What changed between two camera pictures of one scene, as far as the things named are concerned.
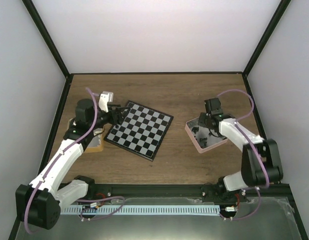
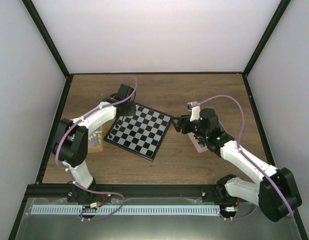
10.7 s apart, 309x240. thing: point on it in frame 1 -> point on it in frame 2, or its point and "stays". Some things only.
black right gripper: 201,121 -> 182,120
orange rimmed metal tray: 96,143 stays
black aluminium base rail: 99,191 stays
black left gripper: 120,119 -> 132,111
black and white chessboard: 141,131 stays
